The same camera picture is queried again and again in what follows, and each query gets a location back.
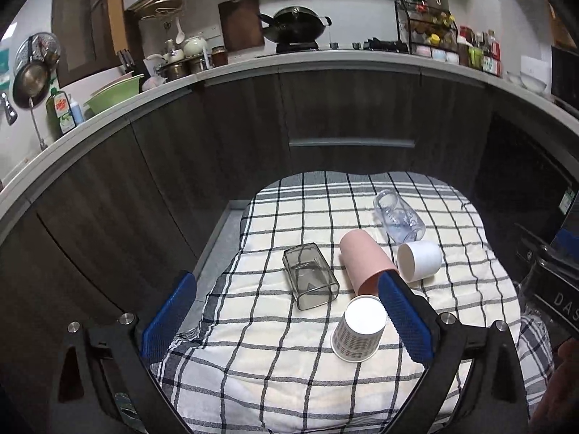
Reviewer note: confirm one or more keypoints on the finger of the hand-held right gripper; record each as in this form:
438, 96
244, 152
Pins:
567, 239

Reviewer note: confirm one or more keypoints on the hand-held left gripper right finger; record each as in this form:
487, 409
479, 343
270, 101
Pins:
405, 321

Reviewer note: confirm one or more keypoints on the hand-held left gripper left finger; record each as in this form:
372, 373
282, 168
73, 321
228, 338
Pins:
168, 318

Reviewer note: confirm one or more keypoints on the patterned paper cup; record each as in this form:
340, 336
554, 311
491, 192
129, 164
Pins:
359, 330

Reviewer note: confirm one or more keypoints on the white cup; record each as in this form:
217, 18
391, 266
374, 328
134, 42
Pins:
425, 258

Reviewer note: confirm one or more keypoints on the pink plastic cup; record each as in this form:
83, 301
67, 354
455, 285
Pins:
362, 257

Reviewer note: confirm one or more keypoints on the clear plastic cup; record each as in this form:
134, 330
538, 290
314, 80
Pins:
400, 219

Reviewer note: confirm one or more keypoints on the grey square glass cup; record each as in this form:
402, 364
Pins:
312, 275

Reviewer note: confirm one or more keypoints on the person's right hand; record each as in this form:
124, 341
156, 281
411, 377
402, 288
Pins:
561, 384

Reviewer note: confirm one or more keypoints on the black built-in appliance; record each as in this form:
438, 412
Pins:
520, 167

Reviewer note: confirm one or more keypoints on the black white checkered cloth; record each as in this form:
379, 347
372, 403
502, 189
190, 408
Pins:
271, 361

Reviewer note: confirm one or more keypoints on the dark wood kitchen cabinet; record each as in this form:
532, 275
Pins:
158, 167

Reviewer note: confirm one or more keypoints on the stack of white bowls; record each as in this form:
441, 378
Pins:
529, 81

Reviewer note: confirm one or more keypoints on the black countertop appliance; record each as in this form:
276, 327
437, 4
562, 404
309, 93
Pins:
566, 74

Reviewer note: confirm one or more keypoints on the white box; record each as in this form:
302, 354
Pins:
536, 65

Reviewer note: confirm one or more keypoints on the row of condiment bottles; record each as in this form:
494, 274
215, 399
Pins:
479, 54

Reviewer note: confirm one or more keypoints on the white small bowl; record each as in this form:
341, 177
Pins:
451, 57

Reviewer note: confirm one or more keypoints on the blue bottle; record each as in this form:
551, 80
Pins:
77, 110

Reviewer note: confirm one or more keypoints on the green plastic basin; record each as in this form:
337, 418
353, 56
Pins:
115, 97

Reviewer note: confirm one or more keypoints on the green dish soap bottle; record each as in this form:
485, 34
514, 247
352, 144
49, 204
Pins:
59, 110

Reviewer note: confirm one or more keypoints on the white plastic bag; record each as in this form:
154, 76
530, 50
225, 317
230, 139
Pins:
154, 82

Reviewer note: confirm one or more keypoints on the pink small bowl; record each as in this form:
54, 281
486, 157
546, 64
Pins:
423, 50

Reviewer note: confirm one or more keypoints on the steel pot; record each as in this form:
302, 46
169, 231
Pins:
199, 64
175, 70

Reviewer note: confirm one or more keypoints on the knife block with knives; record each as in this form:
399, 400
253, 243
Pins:
126, 61

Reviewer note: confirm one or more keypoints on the brown jar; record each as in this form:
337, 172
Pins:
219, 56

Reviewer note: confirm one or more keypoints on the hanging frying pan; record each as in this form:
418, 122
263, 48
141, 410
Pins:
30, 83

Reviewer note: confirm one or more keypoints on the pale green teapot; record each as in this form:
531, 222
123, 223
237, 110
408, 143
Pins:
195, 46

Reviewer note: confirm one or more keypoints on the black gas stove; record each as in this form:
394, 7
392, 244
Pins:
343, 46

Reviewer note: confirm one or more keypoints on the white spoon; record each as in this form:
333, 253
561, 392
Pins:
179, 31

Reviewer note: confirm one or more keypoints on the brown cutting board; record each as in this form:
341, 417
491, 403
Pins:
240, 25

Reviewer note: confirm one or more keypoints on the black wok with lid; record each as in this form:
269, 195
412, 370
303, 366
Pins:
296, 26

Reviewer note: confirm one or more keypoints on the dark wooden window frame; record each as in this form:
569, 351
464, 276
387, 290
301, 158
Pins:
86, 13

